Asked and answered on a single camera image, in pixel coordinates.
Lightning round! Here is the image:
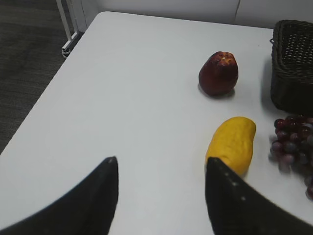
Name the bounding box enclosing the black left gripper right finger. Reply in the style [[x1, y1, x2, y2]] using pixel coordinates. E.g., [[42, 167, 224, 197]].
[[206, 157, 313, 235]]

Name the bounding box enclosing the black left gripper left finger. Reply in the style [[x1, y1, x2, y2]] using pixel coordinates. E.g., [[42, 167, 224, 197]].
[[0, 157, 118, 235]]

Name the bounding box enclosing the black wicker basket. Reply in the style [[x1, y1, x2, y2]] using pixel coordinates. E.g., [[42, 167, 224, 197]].
[[270, 20, 313, 116]]

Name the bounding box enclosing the yellow mango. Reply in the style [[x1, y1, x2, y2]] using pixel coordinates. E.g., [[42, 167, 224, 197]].
[[205, 117, 256, 176]]

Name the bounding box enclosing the purple grape bunch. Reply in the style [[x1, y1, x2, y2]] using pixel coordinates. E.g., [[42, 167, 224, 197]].
[[270, 115, 313, 200]]

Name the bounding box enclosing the dark red wax apple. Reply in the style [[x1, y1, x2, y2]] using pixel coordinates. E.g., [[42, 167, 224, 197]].
[[199, 51, 239, 96]]

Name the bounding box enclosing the white metal frame leg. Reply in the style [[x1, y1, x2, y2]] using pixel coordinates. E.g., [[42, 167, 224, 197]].
[[56, 0, 88, 59]]

